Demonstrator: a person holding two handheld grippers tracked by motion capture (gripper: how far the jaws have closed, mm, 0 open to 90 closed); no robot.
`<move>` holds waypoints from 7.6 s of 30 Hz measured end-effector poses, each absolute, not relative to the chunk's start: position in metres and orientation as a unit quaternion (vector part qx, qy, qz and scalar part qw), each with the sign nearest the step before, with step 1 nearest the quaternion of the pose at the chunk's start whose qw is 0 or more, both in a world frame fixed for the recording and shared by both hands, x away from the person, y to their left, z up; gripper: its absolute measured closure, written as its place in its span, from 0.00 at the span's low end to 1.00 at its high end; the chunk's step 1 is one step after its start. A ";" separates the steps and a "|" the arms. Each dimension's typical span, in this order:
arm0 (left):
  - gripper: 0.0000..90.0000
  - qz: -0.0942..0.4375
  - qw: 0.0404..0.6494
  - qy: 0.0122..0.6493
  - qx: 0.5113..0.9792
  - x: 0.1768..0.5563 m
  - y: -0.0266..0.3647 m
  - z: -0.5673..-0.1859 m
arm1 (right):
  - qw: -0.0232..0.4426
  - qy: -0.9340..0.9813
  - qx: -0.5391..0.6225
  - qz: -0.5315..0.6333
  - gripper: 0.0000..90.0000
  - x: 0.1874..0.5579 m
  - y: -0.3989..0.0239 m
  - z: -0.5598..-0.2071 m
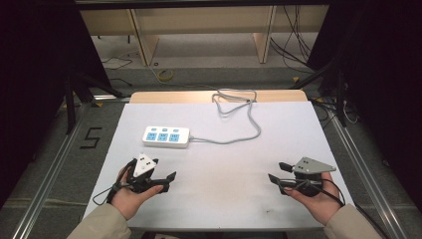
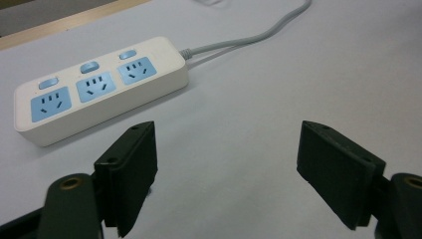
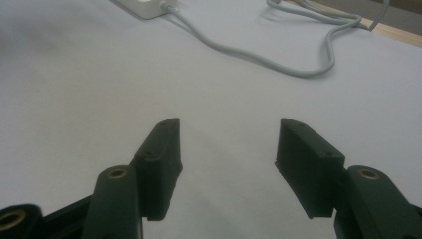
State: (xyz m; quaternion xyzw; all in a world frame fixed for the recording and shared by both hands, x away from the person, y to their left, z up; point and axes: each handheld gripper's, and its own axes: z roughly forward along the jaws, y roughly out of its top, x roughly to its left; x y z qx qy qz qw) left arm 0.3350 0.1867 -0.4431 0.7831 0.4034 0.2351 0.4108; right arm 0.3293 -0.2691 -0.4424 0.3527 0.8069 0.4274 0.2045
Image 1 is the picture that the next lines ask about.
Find white table cover sheet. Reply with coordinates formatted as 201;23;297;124
83;101;355;232

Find thin black floor cable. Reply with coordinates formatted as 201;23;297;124
101;55;134;88

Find person's right hand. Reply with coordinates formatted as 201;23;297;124
284;171;344;226

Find black curtain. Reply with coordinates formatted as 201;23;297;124
0;0;112;208
306;0;422;213

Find white power strip blue sockets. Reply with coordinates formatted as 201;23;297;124
141;125;191;149

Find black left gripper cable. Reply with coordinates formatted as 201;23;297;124
92;158;137;207

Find person's left hand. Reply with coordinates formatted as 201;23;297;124
110;166;164;221

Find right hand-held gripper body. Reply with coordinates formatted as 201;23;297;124
292;156;337;198

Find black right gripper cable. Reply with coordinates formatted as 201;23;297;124
282;178;392;239

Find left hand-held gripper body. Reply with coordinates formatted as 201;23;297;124
125;151;159;194

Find grey power strip cable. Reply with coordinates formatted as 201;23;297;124
188;89;262;145

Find black floor cables bundle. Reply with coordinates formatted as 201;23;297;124
270;4;317;74

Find black metal stand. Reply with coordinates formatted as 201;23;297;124
64;71;124;135

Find aluminium floor rail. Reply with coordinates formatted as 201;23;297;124
12;102;92;239
327;105;410;239

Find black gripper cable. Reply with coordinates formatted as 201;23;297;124
92;158;137;207
282;178;392;239

